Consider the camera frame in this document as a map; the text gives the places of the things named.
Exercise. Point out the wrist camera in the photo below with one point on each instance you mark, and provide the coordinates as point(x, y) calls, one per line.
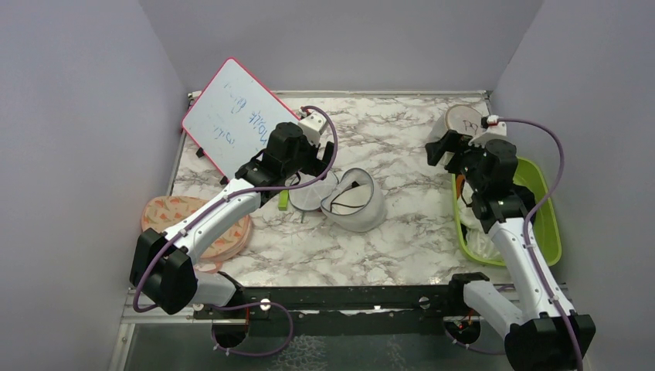
point(492, 128)
point(313, 126)

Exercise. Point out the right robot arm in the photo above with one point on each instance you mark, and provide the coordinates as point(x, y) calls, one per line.
point(543, 332)

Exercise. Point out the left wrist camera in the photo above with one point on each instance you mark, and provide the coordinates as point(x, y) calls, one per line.
point(313, 126)

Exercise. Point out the white mesh laundry bag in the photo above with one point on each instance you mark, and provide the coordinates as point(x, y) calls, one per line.
point(317, 197)

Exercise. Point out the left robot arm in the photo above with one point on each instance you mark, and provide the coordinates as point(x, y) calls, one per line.
point(163, 265)

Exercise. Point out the clear plastic bag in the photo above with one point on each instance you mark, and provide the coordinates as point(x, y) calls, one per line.
point(477, 241)

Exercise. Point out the embroidery hoop with cloth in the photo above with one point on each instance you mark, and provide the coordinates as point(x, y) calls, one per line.
point(463, 119)

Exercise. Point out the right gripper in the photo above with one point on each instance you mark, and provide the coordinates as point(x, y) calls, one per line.
point(450, 142)

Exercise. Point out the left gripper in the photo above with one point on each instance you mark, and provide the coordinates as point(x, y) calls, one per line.
point(316, 165)

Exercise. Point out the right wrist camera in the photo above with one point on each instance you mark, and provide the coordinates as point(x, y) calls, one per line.
point(492, 128)

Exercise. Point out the floral ironing pad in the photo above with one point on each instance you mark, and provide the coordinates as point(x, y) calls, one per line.
point(164, 211)

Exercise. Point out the green plastic basin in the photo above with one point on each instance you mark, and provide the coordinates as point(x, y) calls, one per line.
point(545, 226)

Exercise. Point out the orange cloth in basin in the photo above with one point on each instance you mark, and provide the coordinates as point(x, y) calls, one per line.
point(460, 183)

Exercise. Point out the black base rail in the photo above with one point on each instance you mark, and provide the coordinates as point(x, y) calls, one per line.
point(343, 310)

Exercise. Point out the pink framed whiteboard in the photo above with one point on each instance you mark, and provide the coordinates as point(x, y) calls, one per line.
point(232, 118)

